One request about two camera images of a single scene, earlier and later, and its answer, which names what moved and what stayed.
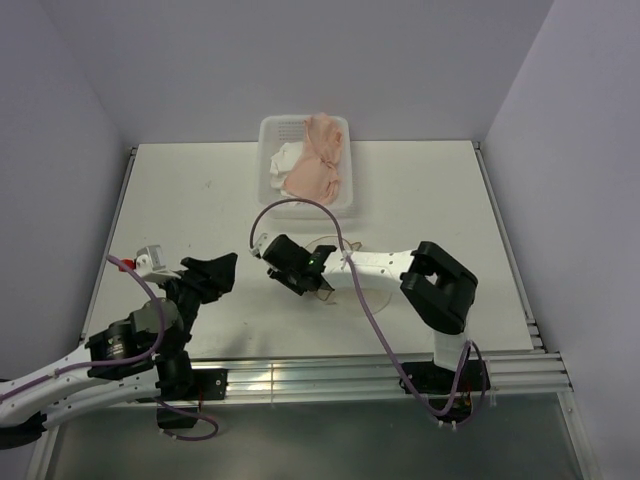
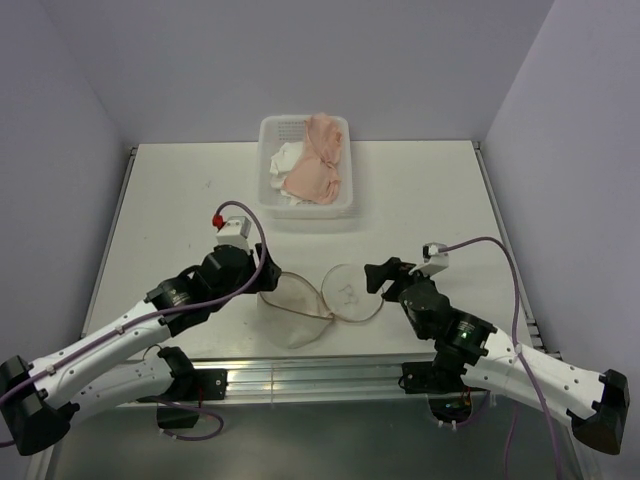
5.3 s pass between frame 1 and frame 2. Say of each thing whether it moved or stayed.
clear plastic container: moved
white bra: stayed
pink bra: stayed
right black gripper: moved
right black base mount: stayed
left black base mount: stayed
